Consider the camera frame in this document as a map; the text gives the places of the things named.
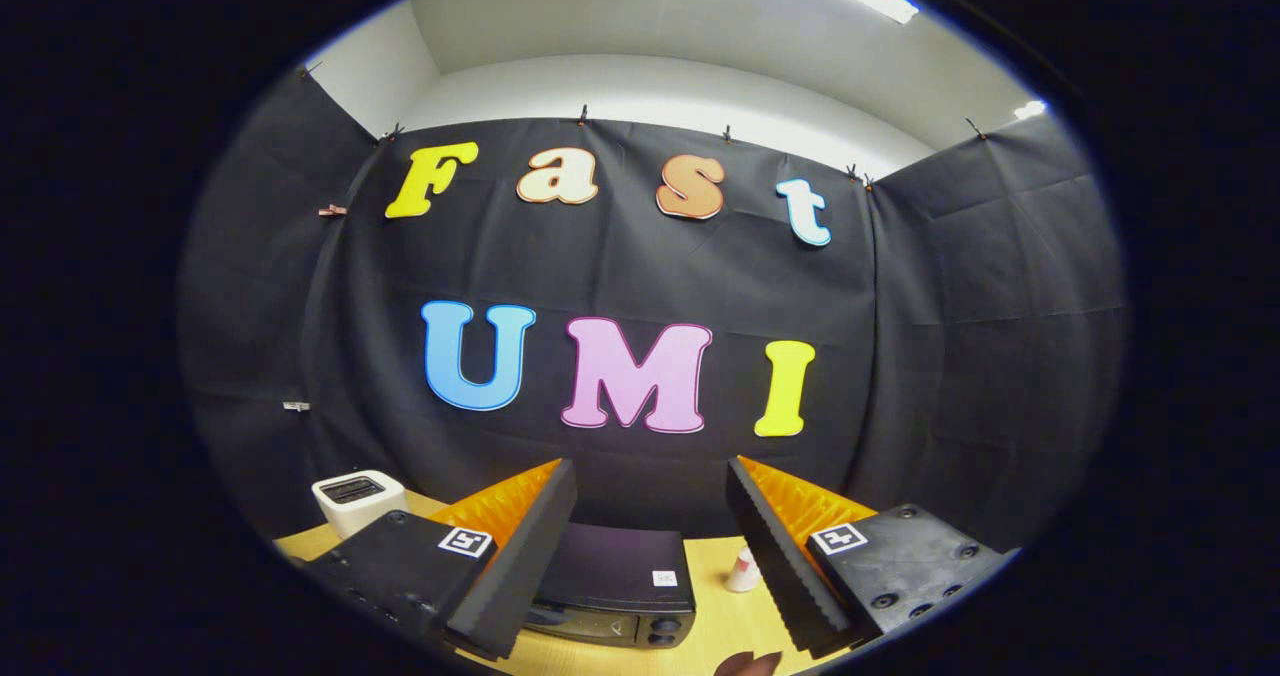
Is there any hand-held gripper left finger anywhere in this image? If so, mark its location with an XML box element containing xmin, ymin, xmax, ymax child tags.
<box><xmin>298</xmin><ymin>458</ymin><xmax>579</xmax><ymax>662</ymax></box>

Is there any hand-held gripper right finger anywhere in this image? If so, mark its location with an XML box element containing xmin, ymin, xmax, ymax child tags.
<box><xmin>723</xmin><ymin>456</ymin><xmax>1023</xmax><ymax>657</ymax></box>

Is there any black toaster oven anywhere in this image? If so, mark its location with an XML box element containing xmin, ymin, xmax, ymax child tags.
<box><xmin>520</xmin><ymin>523</ymin><xmax>698</xmax><ymax>650</ymax></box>

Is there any white bread toaster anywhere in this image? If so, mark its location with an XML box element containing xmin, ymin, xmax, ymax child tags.
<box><xmin>311</xmin><ymin>470</ymin><xmax>408</xmax><ymax>540</ymax></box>

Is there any clear bottle with pink label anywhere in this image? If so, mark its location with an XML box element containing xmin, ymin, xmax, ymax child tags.
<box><xmin>725</xmin><ymin>545</ymin><xmax>763</xmax><ymax>594</ymax></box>

